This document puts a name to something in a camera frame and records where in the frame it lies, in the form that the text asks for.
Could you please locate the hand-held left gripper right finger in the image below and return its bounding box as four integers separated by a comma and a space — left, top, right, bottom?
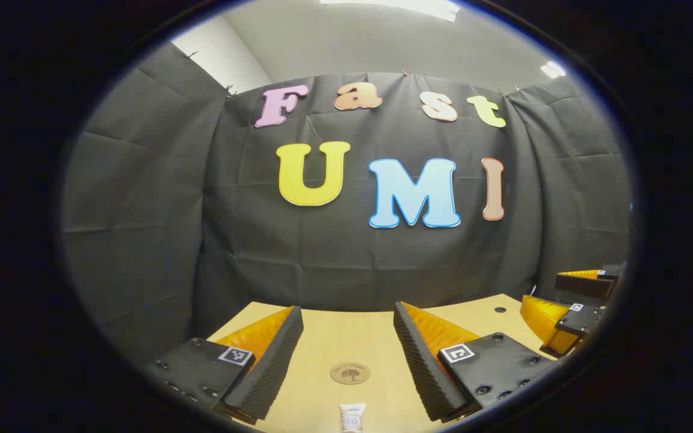
393, 301, 558, 423

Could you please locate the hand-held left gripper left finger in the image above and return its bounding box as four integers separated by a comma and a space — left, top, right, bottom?
145, 306, 305, 426

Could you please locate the round wooden coaster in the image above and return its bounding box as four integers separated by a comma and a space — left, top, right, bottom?
330, 362, 372, 385

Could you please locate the white toothpaste tube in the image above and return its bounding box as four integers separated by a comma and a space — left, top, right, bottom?
339, 403, 366, 433

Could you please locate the wooden desktop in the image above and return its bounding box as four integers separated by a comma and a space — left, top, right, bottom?
205, 293, 564, 433

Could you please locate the black backdrop cloth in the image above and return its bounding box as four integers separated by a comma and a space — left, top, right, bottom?
63, 42, 633, 367

